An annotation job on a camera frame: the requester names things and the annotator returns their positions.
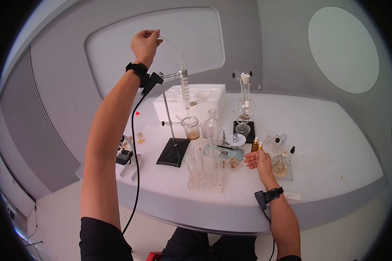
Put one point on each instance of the person's right hand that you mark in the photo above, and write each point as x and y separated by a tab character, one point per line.
262	164

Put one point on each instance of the person's left hand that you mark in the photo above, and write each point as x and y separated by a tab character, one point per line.
144	45

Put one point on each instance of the person's left thumb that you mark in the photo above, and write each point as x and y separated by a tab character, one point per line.
158	41

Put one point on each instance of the person's right fingers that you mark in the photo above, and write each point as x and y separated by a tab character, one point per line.
251	160

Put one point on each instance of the person's left fingers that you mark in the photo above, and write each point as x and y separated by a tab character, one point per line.
150	32

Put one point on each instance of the clear flexible tube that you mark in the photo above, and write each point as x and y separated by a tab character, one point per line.
170	41

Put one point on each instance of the small amber dropper bottle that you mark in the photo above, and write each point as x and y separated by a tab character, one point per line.
260	146

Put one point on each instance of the petri dish with beige pieces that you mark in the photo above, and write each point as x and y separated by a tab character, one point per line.
234	164

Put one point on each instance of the light blue balance scale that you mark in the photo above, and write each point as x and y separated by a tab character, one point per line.
225	151

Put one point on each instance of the clear black cap dropper bottle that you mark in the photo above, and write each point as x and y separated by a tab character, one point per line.
292	152
276	146

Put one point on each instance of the round flask with yellow liquid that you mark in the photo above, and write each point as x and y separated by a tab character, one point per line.
280	165

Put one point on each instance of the black square hot plate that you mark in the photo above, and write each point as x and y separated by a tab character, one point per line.
251	129

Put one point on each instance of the black wrist band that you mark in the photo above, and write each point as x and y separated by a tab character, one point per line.
271	196
143	75

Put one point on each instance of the clear glass vial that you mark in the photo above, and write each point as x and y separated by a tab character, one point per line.
284	139

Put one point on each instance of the clear square plate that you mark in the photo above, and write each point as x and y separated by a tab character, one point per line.
290	174

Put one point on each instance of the clear test tube rack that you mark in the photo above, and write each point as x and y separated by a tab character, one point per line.
205	174

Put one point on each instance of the clear glass conical flask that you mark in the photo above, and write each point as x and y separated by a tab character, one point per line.
213	128

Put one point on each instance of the glass spiral condenser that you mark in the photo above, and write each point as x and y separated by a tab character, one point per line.
184	85

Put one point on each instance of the white paper label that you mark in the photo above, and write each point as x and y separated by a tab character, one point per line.
292	195

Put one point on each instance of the tall glass distillation apparatus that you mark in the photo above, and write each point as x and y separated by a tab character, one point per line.
245	105

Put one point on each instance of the white foam box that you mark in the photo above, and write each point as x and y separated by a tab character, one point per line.
170	99

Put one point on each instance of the glass beaker with brown residue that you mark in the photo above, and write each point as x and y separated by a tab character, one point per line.
193	134

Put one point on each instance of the black base retort stand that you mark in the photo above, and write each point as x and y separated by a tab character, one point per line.
173	153

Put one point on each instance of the person's legs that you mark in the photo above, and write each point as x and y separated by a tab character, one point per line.
212	246

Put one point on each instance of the small beige pieces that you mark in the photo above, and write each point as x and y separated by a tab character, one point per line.
139	137

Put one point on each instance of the white black microscope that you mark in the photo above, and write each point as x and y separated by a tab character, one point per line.
125	156

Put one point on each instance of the red stool edge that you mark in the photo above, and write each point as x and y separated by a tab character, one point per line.
154	256

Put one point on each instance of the round white window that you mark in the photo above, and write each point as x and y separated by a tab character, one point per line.
343	49

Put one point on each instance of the person's body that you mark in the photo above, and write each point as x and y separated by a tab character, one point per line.
101	238

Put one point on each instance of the white rounded wall panel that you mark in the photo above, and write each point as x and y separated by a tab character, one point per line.
134	49

